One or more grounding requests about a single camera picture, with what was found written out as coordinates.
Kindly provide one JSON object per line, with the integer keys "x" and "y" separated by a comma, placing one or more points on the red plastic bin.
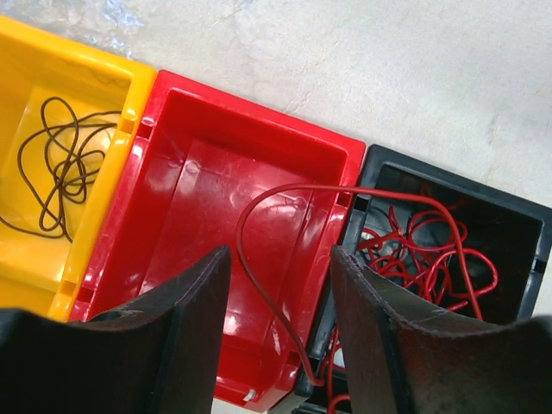
{"x": 200, "y": 156}

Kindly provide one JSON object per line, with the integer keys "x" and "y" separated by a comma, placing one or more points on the black plastic bin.
{"x": 514, "y": 233}

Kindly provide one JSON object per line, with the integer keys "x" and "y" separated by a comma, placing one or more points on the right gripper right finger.
{"x": 404, "y": 354}

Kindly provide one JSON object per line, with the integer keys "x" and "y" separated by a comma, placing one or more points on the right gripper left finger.
{"x": 157, "y": 353}

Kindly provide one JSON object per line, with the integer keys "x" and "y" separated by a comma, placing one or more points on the yellow plastic bin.
{"x": 69, "y": 114}

